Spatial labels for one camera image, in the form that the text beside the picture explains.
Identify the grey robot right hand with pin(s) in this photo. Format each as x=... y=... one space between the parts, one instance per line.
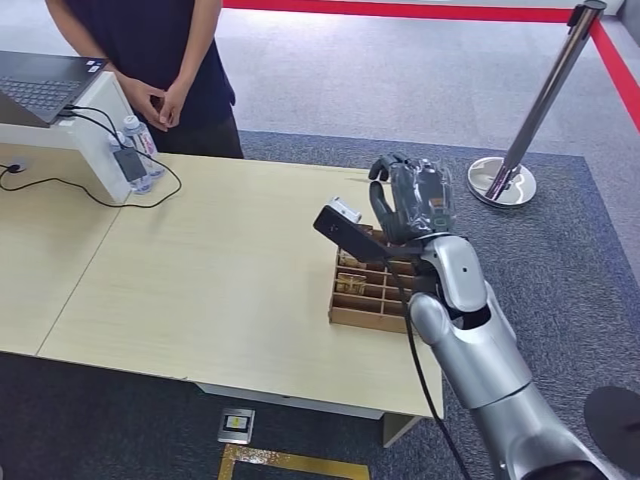
x=417 y=199

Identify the person's right forearm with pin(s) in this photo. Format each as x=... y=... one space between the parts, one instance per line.
x=80 y=36

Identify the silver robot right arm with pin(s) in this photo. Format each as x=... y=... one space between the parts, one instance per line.
x=490 y=358

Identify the person's left forearm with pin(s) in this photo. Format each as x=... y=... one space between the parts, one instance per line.
x=200 y=46

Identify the pale printed card stack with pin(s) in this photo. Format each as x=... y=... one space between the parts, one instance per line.
x=350 y=260

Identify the golden brown card stack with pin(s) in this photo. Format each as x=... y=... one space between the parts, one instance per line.
x=351 y=283

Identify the person's left hand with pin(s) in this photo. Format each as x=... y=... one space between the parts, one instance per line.
x=175 y=106

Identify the person's hand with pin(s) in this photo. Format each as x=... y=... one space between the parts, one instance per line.
x=175 y=106
x=140 y=99

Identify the person's right hand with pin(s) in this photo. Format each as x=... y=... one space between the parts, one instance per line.
x=140 y=99

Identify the person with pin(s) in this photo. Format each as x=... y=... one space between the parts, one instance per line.
x=150 y=40

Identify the chrome stanchion base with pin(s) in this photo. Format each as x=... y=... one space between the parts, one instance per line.
x=482 y=175

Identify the wooden compartment tray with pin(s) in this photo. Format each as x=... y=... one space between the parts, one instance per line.
x=360 y=314

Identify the long red barrier belt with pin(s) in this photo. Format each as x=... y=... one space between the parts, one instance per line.
x=400 y=8

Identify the short red barrier belt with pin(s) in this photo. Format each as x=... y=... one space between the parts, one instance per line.
x=620 y=69

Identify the yellow floor tape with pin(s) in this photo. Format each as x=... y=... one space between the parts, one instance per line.
x=295 y=462

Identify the metal floor socket box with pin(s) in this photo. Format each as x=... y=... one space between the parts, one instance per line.
x=235 y=425

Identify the black round base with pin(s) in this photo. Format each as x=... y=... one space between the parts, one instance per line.
x=615 y=427

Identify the clear plastic water bottle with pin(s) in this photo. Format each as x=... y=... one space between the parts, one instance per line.
x=143 y=183
x=145 y=142

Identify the black power adapter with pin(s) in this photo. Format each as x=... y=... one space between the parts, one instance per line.
x=129 y=164

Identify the white laptop stand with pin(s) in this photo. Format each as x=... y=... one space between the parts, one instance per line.
x=97 y=159

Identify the dark grey laptop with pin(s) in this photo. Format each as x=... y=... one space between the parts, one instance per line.
x=40 y=83

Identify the black desk plug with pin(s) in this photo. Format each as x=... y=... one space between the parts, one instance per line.
x=12 y=167

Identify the chrome stanchion post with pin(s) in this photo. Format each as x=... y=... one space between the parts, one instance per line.
x=547 y=89

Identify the white table frame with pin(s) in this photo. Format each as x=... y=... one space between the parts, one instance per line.
x=300 y=402

